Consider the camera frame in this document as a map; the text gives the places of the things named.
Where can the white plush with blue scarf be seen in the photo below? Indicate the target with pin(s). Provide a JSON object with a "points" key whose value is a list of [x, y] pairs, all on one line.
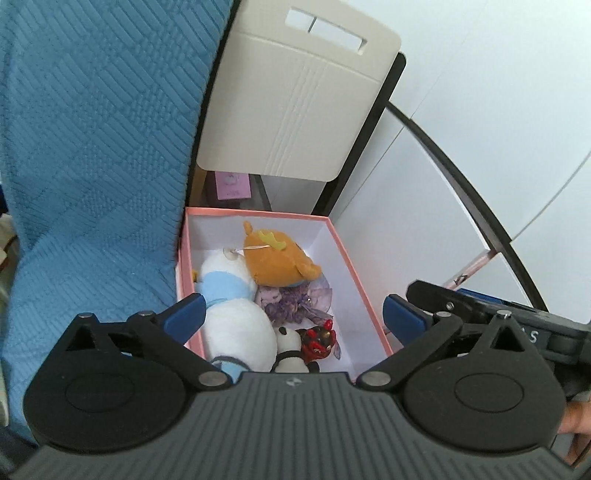
{"points": [[240, 327]]}

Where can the black curved tube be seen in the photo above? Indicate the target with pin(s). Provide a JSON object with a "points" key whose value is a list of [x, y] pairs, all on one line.
{"points": [[461, 184]]}

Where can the pink cardboard box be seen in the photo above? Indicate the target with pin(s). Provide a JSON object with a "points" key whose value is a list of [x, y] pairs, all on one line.
{"points": [[323, 249]]}

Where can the purple fabric flower bundle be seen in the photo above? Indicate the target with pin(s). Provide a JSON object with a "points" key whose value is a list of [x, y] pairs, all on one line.
{"points": [[286, 304]]}

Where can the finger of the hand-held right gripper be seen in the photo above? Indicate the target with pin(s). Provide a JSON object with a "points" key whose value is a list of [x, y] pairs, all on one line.
{"points": [[429, 295]]}

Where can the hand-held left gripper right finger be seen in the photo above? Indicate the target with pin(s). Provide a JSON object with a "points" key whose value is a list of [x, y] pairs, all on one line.
{"points": [[401, 318]]}

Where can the small panda plush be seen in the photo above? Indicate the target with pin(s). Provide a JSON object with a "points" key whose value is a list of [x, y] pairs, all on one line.
{"points": [[288, 344]]}

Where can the brown bear plush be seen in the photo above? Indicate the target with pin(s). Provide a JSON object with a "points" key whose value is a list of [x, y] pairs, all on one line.
{"points": [[277, 263]]}

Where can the red demon figure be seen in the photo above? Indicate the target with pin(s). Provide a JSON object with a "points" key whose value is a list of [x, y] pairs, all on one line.
{"points": [[316, 344]]}

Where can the blue quilted cover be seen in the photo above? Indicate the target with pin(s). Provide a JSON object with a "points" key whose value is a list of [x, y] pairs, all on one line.
{"points": [[92, 161]]}

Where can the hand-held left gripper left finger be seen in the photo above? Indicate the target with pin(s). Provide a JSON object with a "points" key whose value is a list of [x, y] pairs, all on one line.
{"points": [[187, 316]]}

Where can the small purple box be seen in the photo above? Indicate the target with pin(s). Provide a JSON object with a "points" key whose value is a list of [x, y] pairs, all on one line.
{"points": [[233, 187]]}

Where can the person's right hand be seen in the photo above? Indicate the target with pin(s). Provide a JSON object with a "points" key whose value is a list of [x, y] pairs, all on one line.
{"points": [[577, 417]]}

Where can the beige chair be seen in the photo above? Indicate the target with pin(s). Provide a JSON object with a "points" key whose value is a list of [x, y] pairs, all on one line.
{"points": [[295, 101]]}

